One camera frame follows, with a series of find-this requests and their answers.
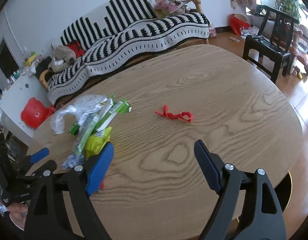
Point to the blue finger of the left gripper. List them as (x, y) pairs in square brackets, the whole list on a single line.
[(47, 166), (29, 160)]

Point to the yellow green snack bag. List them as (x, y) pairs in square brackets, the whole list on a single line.
[(96, 142)]

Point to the white cabinet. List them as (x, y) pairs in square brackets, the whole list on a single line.
[(14, 101)]

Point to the black wooden chair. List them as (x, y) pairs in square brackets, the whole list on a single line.
[(276, 48)]

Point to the pink floral pillow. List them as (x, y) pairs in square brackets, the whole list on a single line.
[(166, 8)]

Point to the pink toy ride-on car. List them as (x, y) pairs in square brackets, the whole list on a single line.
[(299, 45)]

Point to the green potted plant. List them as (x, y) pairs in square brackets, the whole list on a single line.
[(291, 7)]

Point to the red cushion on sofa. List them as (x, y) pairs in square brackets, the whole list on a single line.
[(76, 47)]

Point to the torn green white carton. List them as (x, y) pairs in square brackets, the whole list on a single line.
[(99, 121)]

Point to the printed wrapper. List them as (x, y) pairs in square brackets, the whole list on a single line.
[(73, 160)]

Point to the brown plush toy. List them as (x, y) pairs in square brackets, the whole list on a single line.
[(63, 57)]

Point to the yellow item on cabinet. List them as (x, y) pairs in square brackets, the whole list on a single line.
[(29, 60)]

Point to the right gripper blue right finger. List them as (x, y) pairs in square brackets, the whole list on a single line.
[(226, 182)]

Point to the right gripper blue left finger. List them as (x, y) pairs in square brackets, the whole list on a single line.
[(84, 180)]

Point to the person's left hand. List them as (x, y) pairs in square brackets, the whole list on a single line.
[(18, 214)]

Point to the clear plastic bag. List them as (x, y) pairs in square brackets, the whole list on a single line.
[(81, 108)]

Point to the black white striped sofa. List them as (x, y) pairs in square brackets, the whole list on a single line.
[(115, 33)]

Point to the red bag on floor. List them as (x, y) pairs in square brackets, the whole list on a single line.
[(238, 22)]

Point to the red bear plastic stool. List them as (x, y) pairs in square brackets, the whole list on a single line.
[(35, 113)]

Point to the red ribbon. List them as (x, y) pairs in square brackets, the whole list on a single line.
[(186, 116)]

